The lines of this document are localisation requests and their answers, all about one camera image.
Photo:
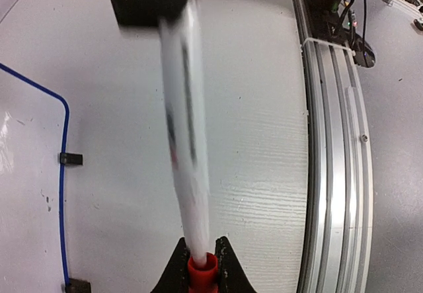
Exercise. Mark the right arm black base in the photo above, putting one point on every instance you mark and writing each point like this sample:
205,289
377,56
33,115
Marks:
335,21

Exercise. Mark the white marker pen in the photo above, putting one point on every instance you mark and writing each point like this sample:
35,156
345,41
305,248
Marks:
183,89

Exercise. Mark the black whiteboard foot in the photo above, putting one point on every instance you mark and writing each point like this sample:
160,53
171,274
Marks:
71,159
78,286

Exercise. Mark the aluminium front rail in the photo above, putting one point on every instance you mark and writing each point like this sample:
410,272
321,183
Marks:
339,220

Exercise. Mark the red marker cap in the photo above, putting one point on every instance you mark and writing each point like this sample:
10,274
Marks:
203,279

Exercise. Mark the right black whiteboard foot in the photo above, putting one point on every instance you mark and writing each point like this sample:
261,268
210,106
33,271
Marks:
71,159

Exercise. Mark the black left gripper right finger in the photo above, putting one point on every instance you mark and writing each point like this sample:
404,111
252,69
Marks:
231,276

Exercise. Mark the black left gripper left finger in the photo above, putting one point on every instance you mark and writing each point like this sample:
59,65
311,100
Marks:
174,278

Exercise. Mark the blue-framed whiteboard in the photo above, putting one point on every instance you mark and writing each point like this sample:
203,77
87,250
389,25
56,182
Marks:
34,123

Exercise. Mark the left black whiteboard foot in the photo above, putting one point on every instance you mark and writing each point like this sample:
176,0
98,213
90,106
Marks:
78,286

